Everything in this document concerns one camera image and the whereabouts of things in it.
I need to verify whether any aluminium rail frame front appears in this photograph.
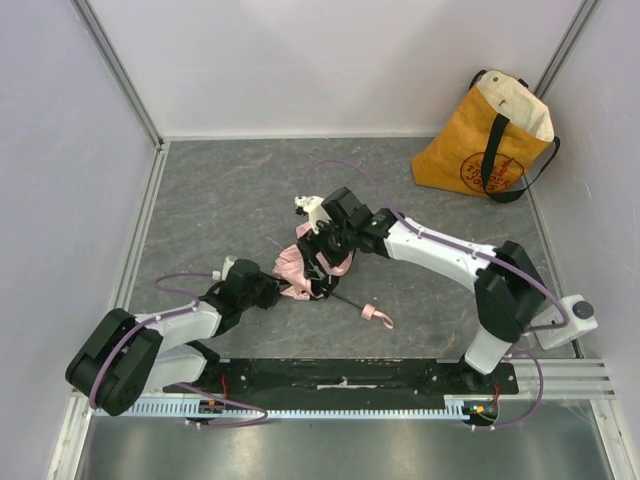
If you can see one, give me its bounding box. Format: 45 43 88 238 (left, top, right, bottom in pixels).
72 357 621 401

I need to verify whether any white box with grey knob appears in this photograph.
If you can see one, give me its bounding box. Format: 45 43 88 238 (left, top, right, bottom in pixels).
531 295 598 350

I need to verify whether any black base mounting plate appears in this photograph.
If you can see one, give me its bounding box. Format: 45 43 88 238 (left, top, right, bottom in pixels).
194 358 519 411

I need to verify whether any yellow Trader Joe's tote bag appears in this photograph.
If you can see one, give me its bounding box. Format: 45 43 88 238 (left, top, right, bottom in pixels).
411 70 561 204

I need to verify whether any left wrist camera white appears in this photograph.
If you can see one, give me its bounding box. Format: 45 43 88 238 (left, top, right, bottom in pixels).
211 256 242 281

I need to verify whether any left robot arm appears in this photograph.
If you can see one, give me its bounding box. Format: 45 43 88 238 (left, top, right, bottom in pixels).
65 257 282 416

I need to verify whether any pink folding umbrella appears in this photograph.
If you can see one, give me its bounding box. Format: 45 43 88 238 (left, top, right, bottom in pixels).
273 242 395 329

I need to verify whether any light blue cable duct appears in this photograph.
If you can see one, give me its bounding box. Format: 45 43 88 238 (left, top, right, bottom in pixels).
123 395 470 421

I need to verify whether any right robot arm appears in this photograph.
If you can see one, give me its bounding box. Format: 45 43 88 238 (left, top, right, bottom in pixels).
295 187 546 376

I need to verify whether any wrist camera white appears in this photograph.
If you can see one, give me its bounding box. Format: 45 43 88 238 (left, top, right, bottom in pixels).
211 256 242 281
294 196 332 234

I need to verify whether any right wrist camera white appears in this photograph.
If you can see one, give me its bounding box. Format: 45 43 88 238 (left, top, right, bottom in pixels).
294 196 332 234

